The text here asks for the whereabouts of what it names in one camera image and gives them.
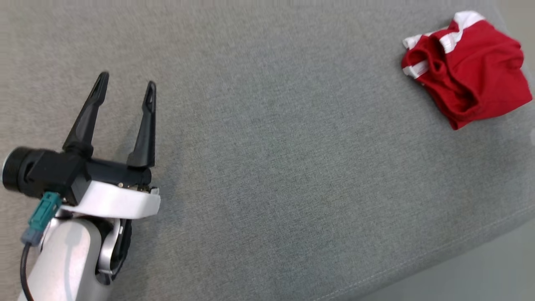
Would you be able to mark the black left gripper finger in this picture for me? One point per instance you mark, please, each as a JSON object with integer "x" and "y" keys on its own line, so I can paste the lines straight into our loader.
{"x": 85, "y": 125}
{"x": 146, "y": 138}

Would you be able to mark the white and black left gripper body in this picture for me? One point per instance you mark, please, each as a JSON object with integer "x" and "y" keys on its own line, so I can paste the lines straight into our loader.
{"x": 117, "y": 200}

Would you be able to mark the red shorts with white stripes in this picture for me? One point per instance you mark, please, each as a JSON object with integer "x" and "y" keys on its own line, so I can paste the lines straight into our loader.
{"x": 480, "y": 71}

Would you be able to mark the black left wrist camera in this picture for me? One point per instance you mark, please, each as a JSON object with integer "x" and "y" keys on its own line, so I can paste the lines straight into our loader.
{"x": 46, "y": 171}

